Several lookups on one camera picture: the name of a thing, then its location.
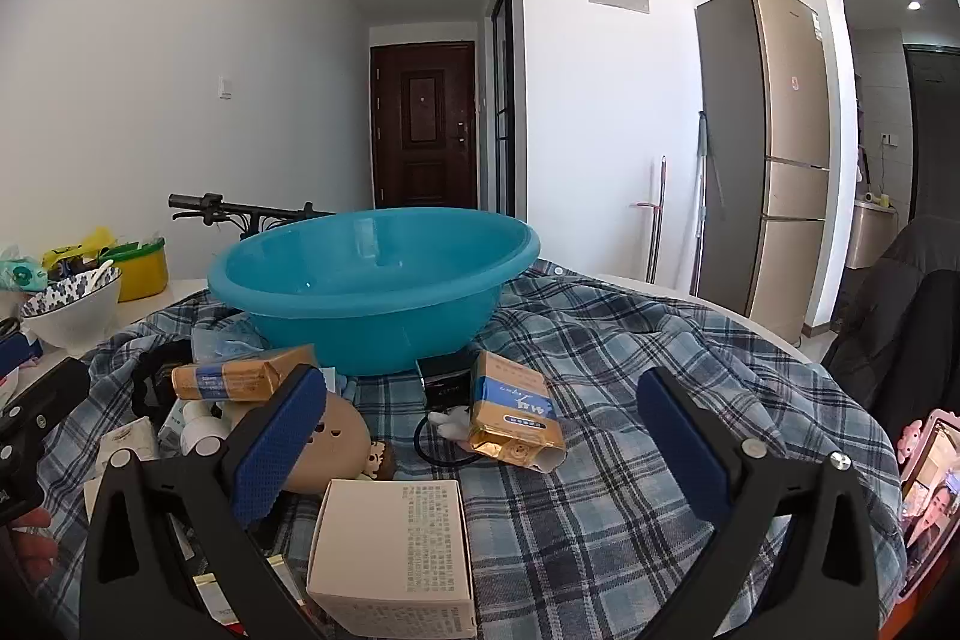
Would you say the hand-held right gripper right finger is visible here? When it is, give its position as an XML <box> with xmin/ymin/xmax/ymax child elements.
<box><xmin>636</xmin><ymin>367</ymin><xmax>880</xmax><ymax>640</ymax></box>

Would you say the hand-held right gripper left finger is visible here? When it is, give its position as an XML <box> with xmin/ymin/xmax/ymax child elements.
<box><xmin>79</xmin><ymin>364</ymin><xmax>331</xmax><ymax>640</ymax></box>

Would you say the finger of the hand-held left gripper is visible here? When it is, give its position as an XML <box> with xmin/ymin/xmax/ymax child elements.
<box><xmin>0</xmin><ymin>356</ymin><xmax>91</xmax><ymax>442</ymax></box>
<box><xmin>0</xmin><ymin>334</ymin><xmax>42</xmax><ymax>380</ymax></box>

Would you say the white cardboard box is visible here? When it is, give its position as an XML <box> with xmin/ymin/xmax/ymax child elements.
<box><xmin>305</xmin><ymin>479</ymin><xmax>479</xmax><ymax>639</ymax></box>

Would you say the red white cigarette pack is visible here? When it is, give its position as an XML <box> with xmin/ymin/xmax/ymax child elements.
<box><xmin>191</xmin><ymin>554</ymin><xmax>305</xmax><ymax>640</ymax></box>

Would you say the blue plastic basin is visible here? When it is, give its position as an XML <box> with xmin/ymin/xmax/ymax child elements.
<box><xmin>207</xmin><ymin>206</ymin><xmax>541</xmax><ymax>378</ymax></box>

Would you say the person's left hand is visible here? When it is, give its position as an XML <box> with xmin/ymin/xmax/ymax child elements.
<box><xmin>0</xmin><ymin>509</ymin><xmax>59</xmax><ymax>587</ymax></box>

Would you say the brown round disc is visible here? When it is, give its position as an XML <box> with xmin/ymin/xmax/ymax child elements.
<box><xmin>285</xmin><ymin>394</ymin><xmax>372</xmax><ymax>491</ymax></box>

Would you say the white blue patterned bowl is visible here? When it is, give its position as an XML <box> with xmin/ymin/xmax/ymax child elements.
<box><xmin>20</xmin><ymin>269</ymin><xmax>122</xmax><ymax>356</ymax></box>

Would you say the white plastic bottle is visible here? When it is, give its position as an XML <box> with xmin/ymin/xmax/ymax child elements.
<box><xmin>176</xmin><ymin>398</ymin><xmax>233</xmax><ymax>457</ymax></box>

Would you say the green white packet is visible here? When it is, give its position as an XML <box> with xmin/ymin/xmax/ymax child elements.
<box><xmin>0</xmin><ymin>246</ymin><xmax>50</xmax><ymax>292</ymax></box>

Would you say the white tissue pack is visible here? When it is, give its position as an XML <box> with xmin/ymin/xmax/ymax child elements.
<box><xmin>97</xmin><ymin>416</ymin><xmax>160</xmax><ymax>483</ymax></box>

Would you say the blue plaid cloth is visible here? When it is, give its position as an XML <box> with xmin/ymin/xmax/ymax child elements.
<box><xmin>34</xmin><ymin>269</ymin><xmax>908</xmax><ymax>640</ymax></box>

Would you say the yellow plastic bag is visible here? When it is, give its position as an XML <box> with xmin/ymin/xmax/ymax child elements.
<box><xmin>41</xmin><ymin>227</ymin><xmax>121</xmax><ymax>274</ymax></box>

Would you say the white spoon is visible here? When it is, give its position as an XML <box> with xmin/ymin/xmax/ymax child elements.
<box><xmin>79</xmin><ymin>260</ymin><xmax>115</xmax><ymax>296</ymax></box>

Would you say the blue face mask packet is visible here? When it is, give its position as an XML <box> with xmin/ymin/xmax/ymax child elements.
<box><xmin>191</xmin><ymin>314</ymin><xmax>271</xmax><ymax>360</ymax></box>

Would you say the yellow container with green lid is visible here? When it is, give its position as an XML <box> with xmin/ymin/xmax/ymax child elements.
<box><xmin>105</xmin><ymin>239</ymin><xmax>167</xmax><ymax>304</ymax></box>

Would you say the opened gold blue cigarette pack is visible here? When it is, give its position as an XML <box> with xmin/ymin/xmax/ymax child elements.
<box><xmin>466</xmin><ymin>351</ymin><xmax>567</xmax><ymax>472</ymax></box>

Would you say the black square box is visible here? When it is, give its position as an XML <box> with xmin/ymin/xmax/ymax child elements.
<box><xmin>416</xmin><ymin>351</ymin><xmax>481</xmax><ymax>412</ymax></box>

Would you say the dark jacket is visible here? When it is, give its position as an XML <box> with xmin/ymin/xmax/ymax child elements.
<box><xmin>821</xmin><ymin>216</ymin><xmax>960</xmax><ymax>438</ymax></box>

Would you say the white bin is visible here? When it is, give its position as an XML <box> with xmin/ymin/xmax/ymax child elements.
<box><xmin>847</xmin><ymin>197</ymin><xmax>899</xmax><ymax>270</ymax></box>

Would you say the gold grey refrigerator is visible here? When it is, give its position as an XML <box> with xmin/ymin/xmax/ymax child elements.
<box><xmin>694</xmin><ymin>0</ymin><xmax>833</xmax><ymax>341</ymax></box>

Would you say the brown entrance door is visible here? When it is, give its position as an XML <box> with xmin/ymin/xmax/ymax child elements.
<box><xmin>370</xmin><ymin>40</ymin><xmax>479</xmax><ymax>211</ymax></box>

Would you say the black framed glass door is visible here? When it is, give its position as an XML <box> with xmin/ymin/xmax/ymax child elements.
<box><xmin>487</xmin><ymin>0</ymin><xmax>518</xmax><ymax>217</ymax></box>

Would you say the black strap pouch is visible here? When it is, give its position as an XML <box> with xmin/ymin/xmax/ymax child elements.
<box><xmin>131</xmin><ymin>340</ymin><xmax>196</xmax><ymax>420</ymax></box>

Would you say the black hair tie with bunny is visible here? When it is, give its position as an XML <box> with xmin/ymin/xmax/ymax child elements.
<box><xmin>414</xmin><ymin>406</ymin><xmax>481</xmax><ymax>470</ymax></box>

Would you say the metal mop handle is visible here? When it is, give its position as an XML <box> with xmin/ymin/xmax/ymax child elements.
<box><xmin>636</xmin><ymin>156</ymin><xmax>668</xmax><ymax>285</ymax></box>

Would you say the black bicycle handlebar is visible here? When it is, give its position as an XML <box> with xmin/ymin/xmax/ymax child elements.
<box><xmin>168</xmin><ymin>192</ymin><xmax>338</xmax><ymax>244</ymax></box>

